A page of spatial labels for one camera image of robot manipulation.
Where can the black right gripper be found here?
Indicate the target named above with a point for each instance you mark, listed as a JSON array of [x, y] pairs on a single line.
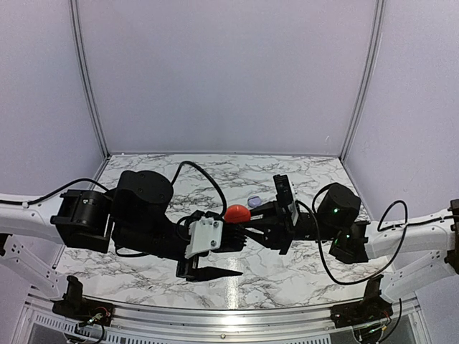
[[280, 229]]

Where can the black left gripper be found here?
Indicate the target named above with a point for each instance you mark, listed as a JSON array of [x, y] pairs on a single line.
[[196, 274]]

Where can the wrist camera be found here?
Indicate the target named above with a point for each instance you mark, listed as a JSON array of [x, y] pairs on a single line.
[[209, 234], [286, 197]]

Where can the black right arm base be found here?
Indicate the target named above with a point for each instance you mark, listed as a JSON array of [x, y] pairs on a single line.
[[371, 307]]

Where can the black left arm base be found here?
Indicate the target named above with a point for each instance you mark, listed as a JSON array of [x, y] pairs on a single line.
[[75, 306]]

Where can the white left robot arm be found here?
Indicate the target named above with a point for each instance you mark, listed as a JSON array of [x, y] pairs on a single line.
[[130, 216]]

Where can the aluminium front rail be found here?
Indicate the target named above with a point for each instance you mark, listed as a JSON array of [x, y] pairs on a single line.
[[131, 323]]

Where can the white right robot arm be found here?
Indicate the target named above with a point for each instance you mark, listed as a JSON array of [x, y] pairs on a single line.
[[353, 241]]

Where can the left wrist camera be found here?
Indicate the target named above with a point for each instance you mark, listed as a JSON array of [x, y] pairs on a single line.
[[209, 234]]

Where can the purple charging case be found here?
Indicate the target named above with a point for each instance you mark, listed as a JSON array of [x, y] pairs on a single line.
[[254, 201]]

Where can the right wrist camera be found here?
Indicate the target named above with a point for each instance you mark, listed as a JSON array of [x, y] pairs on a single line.
[[286, 197]]

